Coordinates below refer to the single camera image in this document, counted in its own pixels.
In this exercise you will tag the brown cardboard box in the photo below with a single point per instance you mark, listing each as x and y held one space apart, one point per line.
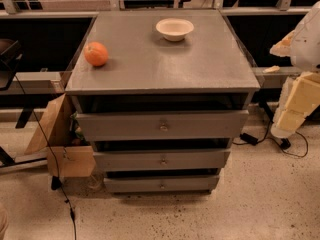
53 137

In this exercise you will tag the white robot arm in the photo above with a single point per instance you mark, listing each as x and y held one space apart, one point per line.
305 44

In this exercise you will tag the grey bottom drawer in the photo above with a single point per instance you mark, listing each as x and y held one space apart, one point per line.
157 184

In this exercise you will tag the black chair left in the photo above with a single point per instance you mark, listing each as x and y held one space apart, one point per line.
10 56

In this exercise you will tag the white paper bowl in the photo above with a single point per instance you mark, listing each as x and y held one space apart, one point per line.
173 29

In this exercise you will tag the grey top drawer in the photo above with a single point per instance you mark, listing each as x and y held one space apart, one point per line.
162 125

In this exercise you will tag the orange fruit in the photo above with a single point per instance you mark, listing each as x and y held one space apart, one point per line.
95 54

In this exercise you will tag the grey drawer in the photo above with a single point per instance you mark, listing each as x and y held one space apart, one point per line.
162 125
157 184
161 159

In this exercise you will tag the grey drawer cabinet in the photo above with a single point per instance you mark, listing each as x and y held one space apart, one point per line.
206 71

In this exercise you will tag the small yellow foam piece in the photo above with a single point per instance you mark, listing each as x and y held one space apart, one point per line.
274 68

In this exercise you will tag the black table leg right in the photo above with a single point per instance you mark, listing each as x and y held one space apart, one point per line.
285 144

